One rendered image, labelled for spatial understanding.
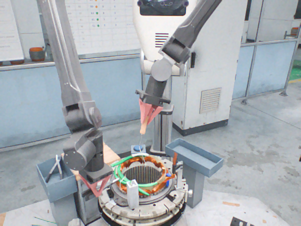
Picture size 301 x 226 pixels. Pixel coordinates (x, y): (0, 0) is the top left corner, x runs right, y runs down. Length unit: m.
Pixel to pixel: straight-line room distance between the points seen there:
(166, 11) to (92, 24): 1.90
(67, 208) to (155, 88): 0.67
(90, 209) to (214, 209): 0.58
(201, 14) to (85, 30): 2.31
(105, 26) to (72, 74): 2.34
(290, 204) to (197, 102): 1.52
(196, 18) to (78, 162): 0.47
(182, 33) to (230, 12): 2.51
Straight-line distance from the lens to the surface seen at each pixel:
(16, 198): 2.72
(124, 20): 3.02
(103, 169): 0.70
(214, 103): 3.39
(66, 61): 0.65
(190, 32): 0.70
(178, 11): 1.08
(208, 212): 1.25
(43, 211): 1.34
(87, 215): 1.18
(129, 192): 0.77
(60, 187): 1.03
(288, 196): 2.74
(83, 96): 0.63
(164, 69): 0.65
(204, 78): 3.14
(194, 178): 1.13
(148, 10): 1.10
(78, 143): 0.60
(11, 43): 2.87
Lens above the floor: 1.69
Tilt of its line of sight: 26 degrees down
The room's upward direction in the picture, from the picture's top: straight up
